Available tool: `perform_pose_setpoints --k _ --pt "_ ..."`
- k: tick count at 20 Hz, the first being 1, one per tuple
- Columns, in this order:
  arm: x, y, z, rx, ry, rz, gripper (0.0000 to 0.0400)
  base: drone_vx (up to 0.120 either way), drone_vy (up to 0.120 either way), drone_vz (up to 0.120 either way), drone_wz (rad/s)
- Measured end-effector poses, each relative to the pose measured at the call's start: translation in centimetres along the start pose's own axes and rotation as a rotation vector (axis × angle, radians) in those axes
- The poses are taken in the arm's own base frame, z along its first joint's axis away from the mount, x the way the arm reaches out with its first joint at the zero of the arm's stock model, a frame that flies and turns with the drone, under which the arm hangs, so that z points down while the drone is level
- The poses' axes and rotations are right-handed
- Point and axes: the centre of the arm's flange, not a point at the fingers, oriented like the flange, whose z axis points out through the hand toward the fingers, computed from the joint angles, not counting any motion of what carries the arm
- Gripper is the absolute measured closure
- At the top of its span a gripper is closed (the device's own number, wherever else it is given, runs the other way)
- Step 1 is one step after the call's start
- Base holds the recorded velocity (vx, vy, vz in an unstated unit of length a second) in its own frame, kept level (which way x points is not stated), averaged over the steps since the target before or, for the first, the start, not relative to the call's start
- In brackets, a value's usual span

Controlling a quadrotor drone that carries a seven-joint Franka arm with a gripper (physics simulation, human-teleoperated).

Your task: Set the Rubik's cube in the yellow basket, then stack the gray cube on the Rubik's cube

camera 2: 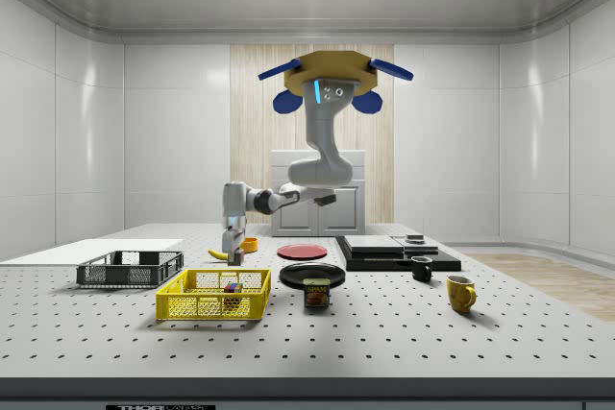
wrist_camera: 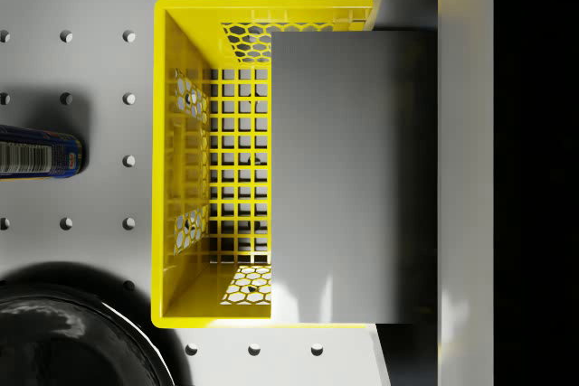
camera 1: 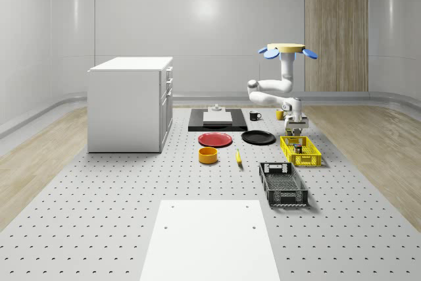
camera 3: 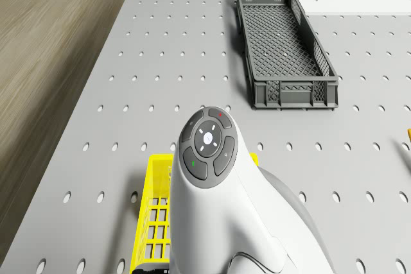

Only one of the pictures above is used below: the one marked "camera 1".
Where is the black stove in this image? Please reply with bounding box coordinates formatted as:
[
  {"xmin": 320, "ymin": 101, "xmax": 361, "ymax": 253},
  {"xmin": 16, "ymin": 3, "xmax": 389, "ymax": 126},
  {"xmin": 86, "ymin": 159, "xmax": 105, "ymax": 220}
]
[{"xmin": 187, "ymin": 103, "xmax": 249, "ymax": 132}]

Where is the white cabinet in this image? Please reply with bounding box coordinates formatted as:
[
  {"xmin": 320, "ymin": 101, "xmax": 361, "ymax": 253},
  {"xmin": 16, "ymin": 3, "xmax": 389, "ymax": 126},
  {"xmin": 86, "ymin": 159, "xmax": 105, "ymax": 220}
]
[{"xmin": 87, "ymin": 56, "xmax": 174, "ymax": 154}]

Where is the yellow basket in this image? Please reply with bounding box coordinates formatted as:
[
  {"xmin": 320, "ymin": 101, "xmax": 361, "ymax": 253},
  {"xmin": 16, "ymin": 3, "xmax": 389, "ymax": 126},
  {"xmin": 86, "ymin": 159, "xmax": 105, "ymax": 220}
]
[{"xmin": 279, "ymin": 135, "xmax": 323, "ymax": 167}]

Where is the dark grey basket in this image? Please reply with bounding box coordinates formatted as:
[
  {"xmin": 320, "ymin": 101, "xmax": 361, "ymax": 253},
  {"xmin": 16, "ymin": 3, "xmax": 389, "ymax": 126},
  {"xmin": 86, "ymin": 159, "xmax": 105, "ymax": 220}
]
[{"xmin": 258, "ymin": 161, "xmax": 310, "ymax": 209}]

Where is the red plate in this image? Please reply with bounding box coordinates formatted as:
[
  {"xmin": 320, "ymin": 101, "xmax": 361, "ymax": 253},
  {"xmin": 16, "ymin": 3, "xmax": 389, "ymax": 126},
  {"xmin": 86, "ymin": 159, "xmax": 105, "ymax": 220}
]
[{"xmin": 197, "ymin": 132, "xmax": 234, "ymax": 148}]

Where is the yellow bowl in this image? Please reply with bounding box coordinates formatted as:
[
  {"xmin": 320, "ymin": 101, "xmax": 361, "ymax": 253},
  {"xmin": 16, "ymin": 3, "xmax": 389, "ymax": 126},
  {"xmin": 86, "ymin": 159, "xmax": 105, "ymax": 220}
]
[{"xmin": 197, "ymin": 146, "xmax": 219, "ymax": 165}]

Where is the white board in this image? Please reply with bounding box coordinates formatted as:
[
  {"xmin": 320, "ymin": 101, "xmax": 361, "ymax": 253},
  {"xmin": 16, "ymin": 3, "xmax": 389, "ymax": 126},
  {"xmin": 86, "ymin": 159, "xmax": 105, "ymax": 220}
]
[{"xmin": 139, "ymin": 199, "xmax": 282, "ymax": 281}]

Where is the drone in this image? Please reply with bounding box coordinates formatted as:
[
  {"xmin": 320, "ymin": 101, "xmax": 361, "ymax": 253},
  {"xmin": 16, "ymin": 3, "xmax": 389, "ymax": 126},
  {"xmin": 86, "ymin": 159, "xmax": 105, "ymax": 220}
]
[{"xmin": 257, "ymin": 43, "xmax": 319, "ymax": 61}]

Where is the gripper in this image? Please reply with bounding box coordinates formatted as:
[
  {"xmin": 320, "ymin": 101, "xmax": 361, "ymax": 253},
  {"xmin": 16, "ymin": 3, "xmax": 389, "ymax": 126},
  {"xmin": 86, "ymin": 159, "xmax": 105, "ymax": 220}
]
[{"xmin": 284, "ymin": 117, "xmax": 310, "ymax": 138}]

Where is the black plate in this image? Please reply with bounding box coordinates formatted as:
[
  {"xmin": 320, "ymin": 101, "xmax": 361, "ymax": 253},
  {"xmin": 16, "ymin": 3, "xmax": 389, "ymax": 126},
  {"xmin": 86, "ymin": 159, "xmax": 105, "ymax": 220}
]
[{"xmin": 240, "ymin": 130, "xmax": 277, "ymax": 146}]

